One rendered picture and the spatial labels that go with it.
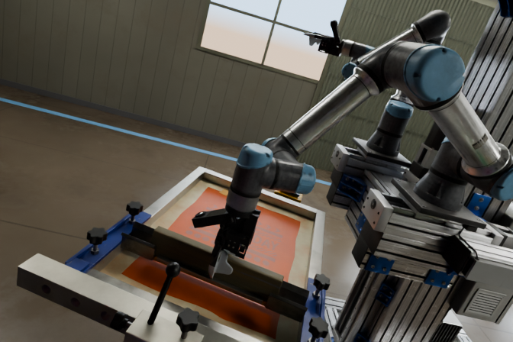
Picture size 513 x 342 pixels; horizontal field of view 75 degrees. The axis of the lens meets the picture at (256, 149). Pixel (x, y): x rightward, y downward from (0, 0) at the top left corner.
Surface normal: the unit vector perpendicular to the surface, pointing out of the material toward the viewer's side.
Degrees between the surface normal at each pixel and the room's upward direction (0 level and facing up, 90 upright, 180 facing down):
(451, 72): 86
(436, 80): 86
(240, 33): 90
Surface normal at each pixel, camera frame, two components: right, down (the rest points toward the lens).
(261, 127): 0.02, 0.33
